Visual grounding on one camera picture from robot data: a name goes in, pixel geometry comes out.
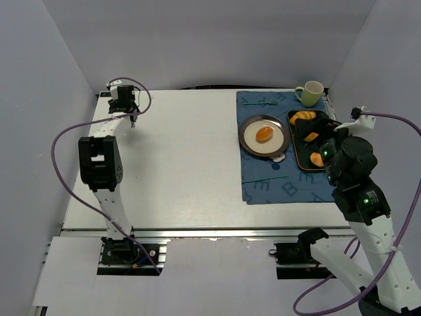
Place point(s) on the blue letter placemat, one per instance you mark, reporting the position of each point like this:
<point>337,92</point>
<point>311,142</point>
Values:
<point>265,181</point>

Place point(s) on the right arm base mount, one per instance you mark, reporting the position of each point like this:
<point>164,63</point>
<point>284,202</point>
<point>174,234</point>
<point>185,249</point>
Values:
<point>293,263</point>

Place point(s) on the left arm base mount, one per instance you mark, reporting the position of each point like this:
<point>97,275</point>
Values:
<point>124,258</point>

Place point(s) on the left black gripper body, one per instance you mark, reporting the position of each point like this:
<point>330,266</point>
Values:
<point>122,107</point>

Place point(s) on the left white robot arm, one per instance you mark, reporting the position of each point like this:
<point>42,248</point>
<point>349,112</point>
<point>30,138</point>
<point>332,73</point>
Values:
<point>100,161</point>

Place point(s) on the light green mug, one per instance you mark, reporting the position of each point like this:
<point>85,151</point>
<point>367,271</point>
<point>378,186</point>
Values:
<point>310,93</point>

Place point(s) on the striped croissant top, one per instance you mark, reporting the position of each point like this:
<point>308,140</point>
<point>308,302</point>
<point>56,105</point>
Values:
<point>302,115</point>

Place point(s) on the black rectangular tray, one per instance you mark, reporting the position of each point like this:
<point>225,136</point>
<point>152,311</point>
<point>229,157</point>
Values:
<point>302,153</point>

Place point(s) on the round metal plate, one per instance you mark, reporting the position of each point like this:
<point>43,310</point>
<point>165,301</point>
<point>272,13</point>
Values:
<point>275,148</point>

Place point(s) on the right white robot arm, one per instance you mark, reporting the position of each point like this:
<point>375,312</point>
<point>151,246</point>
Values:
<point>348,160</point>

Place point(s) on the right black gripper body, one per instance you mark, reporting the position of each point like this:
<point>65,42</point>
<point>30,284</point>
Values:
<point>316,130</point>

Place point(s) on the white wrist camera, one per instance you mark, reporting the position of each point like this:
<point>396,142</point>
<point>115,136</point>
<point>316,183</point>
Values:
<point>112,87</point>
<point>361,123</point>

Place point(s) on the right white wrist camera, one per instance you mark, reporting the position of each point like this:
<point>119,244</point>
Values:
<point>361,123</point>

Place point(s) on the green plastic fork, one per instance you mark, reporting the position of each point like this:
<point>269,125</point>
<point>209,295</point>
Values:
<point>261,103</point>

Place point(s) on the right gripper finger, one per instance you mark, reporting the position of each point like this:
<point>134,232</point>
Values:
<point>320,123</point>
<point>299,133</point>

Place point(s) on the striped croissant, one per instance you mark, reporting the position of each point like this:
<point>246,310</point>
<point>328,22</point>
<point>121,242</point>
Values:
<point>302,115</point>
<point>311,137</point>

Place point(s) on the small croissant bread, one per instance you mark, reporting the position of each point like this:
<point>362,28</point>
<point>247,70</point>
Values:
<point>264,134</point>

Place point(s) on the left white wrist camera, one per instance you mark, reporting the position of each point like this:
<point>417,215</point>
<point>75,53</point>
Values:
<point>112,87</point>

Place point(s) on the round orange bun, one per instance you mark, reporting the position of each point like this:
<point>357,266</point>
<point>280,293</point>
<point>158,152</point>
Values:
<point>316,159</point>

